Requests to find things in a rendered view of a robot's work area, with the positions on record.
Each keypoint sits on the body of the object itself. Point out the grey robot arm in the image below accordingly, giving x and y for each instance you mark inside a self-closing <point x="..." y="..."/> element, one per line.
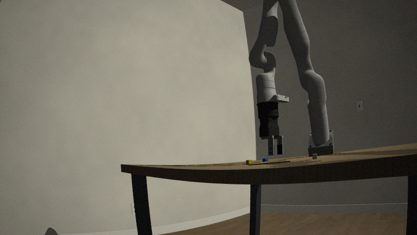
<point x="300" y="45"/>

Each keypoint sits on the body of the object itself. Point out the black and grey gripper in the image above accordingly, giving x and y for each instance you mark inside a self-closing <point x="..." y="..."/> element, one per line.
<point x="267" y="102"/>

